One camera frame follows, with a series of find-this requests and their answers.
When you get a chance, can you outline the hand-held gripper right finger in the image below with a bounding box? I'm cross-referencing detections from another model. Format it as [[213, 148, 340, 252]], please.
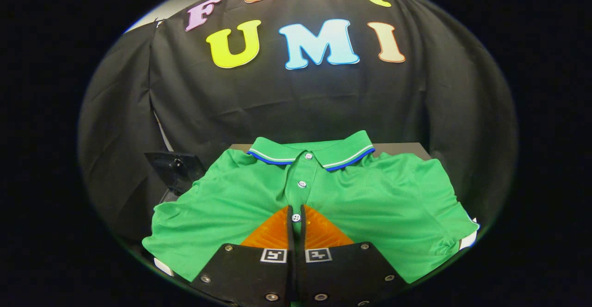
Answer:
[[296, 204, 410, 307]]

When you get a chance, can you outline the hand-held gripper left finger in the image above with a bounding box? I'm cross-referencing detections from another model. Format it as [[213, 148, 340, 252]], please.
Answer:
[[191, 204, 296, 307]]

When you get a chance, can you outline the green polo shirt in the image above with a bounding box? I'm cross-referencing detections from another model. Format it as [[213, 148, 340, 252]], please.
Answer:
[[142, 130, 480, 283]]

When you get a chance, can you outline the dark glass washing machine lid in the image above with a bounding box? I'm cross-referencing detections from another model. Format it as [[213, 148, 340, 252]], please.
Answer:
[[144, 152, 206, 196]]

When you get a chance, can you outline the black backdrop cloth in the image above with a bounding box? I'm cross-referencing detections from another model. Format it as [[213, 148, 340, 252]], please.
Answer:
[[78, 0, 518, 243]]

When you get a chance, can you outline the beige cabinet with dark frame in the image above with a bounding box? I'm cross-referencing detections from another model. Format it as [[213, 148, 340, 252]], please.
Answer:
[[153, 142, 480, 277]]

